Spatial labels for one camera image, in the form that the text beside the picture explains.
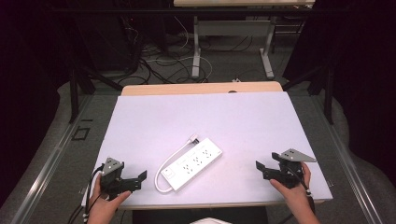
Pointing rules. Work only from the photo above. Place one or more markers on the white power plug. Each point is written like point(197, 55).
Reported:
point(194, 138)

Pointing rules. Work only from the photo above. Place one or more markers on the person's left hand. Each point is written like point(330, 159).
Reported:
point(104, 207)

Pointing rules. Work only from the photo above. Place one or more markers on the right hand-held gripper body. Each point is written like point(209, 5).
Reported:
point(291, 169)

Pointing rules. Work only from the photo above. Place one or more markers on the wooden table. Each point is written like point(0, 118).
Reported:
point(186, 88)

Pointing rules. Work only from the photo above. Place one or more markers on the person's white clothing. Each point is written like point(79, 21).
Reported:
point(211, 221)

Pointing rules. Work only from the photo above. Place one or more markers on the black metal stand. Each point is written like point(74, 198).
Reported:
point(74, 93)
point(327, 93)

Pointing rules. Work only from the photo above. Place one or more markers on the metal floor rail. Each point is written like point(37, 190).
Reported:
point(46, 168)
point(345, 165)

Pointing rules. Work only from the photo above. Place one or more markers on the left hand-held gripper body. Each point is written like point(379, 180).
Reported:
point(111, 174)

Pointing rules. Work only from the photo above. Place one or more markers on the person's right hand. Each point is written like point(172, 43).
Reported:
point(294, 193)

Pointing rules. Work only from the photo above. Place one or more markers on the white power strip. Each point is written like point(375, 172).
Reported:
point(193, 165)

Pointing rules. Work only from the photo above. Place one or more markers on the white background desk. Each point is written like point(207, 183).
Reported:
point(236, 28)

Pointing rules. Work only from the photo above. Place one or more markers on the white table mat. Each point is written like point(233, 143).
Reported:
point(224, 124)

